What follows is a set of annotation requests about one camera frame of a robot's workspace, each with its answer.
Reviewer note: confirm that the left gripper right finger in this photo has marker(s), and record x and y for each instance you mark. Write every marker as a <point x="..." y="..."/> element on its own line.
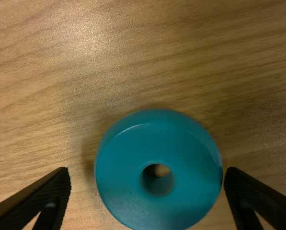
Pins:
<point x="257" y="198"/>

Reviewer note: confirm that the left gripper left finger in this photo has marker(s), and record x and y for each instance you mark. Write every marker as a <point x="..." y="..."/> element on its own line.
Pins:
<point x="37" y="198"/>

